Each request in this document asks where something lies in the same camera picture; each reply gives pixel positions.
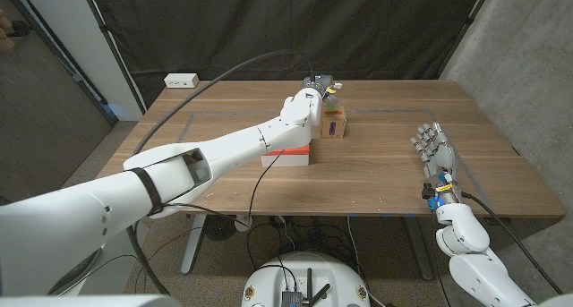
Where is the dark table leg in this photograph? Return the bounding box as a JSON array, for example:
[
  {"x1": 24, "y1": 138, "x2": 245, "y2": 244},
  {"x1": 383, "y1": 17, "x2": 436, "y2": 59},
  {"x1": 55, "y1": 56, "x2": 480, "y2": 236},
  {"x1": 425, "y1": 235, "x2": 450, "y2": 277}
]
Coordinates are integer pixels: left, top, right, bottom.
[{"x1": 402, "y1": 216, "x2": 434, "y2": 282}]

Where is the white robot base with electronics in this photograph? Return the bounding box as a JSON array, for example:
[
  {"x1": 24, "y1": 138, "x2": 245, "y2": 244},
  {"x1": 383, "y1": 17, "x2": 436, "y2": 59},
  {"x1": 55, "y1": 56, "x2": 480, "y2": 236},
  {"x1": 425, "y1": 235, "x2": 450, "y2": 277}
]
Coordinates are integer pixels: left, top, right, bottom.
[{"x1": 241, "y1": 252, "x2": 372, "y2": 307}]

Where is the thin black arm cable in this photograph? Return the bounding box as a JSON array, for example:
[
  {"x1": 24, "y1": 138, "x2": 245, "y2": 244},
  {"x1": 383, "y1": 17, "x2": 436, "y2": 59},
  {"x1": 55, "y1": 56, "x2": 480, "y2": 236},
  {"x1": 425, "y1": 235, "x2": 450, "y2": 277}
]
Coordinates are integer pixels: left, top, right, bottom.
[
  {"x1": 163, "y1": 149, "x2": 287, "y2": 223},
  {"x1": 430, "y1": 208, "x2": 451, "y2": 307}
]

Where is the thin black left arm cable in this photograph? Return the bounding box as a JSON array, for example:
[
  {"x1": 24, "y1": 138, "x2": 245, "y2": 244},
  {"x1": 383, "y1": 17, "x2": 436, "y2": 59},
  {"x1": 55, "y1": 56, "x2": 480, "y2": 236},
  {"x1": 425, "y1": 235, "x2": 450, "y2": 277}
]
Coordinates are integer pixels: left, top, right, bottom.
[{"x1": 163, "y1": 149, "x2": 287, "y2": 223}]

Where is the black backdrop stand pole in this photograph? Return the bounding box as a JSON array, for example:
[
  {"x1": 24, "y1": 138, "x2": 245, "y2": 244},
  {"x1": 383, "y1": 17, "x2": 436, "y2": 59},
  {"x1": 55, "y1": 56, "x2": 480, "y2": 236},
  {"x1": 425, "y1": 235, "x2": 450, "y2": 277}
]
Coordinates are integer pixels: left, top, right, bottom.
[
  {"x1": 436, "y1": 0, "x2": 496, "y2": 80},
  {"x1": 79, "y1": 0, "x2": 148, "y2": 115}
]

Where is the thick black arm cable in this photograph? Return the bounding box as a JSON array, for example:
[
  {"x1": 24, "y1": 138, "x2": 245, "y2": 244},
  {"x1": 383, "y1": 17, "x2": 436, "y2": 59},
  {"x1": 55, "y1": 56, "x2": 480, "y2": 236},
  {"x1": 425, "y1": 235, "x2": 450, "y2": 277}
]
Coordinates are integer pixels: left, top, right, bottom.
[
  {"x1": 460, "y1": 192, "x2": 564, "y2": 295},
  {"x1": 124, "y1": 49, "x2": 314, "y2": 297}
]

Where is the black round fan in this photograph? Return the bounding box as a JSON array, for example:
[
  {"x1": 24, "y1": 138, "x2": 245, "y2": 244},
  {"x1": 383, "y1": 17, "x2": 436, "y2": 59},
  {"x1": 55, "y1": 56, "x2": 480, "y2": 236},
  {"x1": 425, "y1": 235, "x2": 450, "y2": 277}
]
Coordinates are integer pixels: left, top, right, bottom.
[{"x1": 205, "y1": 215, "x2": 237, "y2": 242}]

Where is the black leather shoe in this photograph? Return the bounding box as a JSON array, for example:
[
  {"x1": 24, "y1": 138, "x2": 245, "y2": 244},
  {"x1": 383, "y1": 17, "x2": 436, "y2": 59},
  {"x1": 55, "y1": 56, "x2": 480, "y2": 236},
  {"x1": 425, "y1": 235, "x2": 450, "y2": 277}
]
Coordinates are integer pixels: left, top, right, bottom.
[{"x1": 48, "y1": 248, "x2": 102, "y2": 294}]

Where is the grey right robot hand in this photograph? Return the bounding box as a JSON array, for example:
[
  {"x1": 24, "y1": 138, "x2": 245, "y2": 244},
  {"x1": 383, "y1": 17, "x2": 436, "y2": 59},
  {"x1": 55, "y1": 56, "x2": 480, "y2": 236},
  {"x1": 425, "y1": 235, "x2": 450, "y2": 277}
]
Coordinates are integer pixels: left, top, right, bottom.
[{"x1": 410, "y1": 122, "x2": 462, "y2": 208}]

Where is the black backdrop curtain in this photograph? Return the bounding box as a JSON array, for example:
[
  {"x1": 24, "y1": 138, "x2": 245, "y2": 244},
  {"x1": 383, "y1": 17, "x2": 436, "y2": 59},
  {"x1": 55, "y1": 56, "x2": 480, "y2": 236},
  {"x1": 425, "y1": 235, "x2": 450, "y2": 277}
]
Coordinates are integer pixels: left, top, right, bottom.
[{"x1": 80, "y1": 0, "x2": 493, "y2": 109}]

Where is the tangle of black floor cables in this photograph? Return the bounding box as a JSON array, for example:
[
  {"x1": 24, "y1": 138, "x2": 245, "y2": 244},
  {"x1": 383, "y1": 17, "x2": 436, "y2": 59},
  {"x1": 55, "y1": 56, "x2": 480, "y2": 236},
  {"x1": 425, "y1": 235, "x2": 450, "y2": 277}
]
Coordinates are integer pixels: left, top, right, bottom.
[{"x1": 245, "y1": 215, "x2": 359, "y2": 272}]

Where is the red and white package box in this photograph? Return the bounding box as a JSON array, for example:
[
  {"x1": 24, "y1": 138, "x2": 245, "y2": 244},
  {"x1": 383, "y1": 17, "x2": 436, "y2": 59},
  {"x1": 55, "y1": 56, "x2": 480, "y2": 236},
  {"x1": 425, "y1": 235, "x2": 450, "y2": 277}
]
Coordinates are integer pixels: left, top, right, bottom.
[{"x1": 261, "y1": 144, "x2": 311, "y2": 168}]

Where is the white table leg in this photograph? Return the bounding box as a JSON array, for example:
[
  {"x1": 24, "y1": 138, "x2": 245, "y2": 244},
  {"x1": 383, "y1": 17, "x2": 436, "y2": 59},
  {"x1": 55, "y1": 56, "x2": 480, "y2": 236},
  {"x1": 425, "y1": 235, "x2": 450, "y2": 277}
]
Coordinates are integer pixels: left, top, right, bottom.
[{"x1": 180, "y1": 214, "x2": 208, "y2": 276}]

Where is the wooden coin box with slot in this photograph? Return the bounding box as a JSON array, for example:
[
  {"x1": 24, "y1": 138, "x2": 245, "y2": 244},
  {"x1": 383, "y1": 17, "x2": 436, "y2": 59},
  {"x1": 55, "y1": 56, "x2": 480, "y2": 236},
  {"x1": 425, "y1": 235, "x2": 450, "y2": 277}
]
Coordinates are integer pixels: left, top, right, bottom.
[{"x1": 320, "y1": 106, "x2": 347, "y2": 140}]

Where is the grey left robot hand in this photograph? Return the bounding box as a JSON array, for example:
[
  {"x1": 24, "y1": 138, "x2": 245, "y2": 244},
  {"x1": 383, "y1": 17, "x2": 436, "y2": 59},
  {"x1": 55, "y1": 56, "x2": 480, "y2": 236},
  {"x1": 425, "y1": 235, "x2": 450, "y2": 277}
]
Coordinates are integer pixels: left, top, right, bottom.
[{"x1": 302, "y1": 73, "x2": 344, "y2": 114}]

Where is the white round floor object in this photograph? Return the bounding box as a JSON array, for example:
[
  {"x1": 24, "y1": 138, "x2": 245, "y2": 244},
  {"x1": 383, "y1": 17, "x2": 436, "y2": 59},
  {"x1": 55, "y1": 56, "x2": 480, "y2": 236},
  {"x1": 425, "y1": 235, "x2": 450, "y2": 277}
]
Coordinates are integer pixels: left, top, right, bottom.
[{"x1": 234, "y1": 214, "x2": 254, "y2": 234}]

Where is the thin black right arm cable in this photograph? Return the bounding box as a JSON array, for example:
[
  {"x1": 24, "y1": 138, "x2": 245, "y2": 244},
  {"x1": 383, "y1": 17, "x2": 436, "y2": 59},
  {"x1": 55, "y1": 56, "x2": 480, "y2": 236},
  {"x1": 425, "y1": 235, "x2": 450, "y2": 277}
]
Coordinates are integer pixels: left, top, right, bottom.
[{"x1": 430, "y1": 208, "x2": 451, "y2": 307}]

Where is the white power outlet box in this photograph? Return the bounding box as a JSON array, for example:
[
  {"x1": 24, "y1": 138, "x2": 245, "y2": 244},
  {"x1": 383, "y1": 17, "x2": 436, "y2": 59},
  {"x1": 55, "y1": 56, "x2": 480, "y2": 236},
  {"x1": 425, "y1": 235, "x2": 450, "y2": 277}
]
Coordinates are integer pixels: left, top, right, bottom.
[{"x1": 163, "y1": 72, "x2": 200, "y2": 90}]

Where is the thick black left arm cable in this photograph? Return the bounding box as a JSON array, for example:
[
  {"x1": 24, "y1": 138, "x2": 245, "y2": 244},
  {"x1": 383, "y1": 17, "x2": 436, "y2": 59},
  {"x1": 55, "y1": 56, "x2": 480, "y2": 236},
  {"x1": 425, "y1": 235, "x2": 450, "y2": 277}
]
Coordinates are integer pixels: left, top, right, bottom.
[{"x1": 124, "y1": 49, "x2": 314, "y2": 297}]

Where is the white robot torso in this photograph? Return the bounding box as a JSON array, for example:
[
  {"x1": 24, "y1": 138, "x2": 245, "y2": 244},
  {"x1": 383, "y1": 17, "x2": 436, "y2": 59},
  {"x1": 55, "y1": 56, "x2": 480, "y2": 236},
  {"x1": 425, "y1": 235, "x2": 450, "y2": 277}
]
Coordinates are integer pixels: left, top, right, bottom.
[{"x1": 0, "y1": 293, "x2": 183, "y2": 307}]

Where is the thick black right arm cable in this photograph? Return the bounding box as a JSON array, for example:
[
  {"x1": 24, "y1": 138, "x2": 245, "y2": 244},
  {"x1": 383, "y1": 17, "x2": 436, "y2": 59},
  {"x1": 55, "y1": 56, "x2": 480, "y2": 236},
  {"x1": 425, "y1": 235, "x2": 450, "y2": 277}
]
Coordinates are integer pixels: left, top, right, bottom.
[{"x1": 460, "y1": 192, "x2": 564, "y2": 295}]

